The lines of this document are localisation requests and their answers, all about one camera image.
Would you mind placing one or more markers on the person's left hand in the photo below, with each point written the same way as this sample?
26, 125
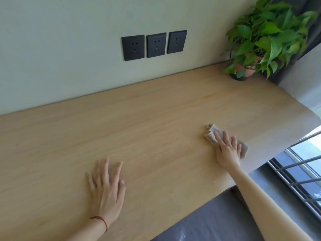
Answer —
106, 198

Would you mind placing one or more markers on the person's right hand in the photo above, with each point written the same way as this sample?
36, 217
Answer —
228, 156

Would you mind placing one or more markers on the person's left thumb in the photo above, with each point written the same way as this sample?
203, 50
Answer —
122, 186

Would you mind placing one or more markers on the person's left little finger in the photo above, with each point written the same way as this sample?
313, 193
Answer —
90, 181

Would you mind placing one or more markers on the person's right little finger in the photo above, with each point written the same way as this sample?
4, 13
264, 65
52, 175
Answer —
239, 150

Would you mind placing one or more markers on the person's left middle finger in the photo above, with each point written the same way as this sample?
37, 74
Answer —
107, 168

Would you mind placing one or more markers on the person's right middle finger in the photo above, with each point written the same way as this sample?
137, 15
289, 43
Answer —
227, 138

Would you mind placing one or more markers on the grey-brown cleaning cloth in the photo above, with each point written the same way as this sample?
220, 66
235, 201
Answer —
211, 136

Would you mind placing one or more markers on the person's right forearm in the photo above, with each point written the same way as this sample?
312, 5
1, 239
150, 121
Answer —
265, 205

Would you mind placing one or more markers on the person's left forearm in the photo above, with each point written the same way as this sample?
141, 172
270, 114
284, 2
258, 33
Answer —
87, 232

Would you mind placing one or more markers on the black pot saucer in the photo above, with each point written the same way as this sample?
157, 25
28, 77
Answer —
237, 79

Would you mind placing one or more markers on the metal window guard bars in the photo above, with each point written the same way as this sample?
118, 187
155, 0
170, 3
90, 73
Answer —
298, 184

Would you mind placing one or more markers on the terracotta plant pot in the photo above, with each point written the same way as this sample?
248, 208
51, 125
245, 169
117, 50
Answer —
248, 72

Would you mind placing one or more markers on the dark grey cushion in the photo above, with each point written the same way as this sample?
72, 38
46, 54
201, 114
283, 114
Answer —
215, 218

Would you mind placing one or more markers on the green leafy pothos plant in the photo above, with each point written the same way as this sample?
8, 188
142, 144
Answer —
269, 30

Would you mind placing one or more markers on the dark grey curtain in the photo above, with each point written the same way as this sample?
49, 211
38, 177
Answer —
311, 37

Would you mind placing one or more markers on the window with dark frame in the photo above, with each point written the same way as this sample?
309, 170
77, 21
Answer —
304, 158

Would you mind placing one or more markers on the black wall socket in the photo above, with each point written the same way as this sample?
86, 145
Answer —
177, 42
156, 45
133, 48

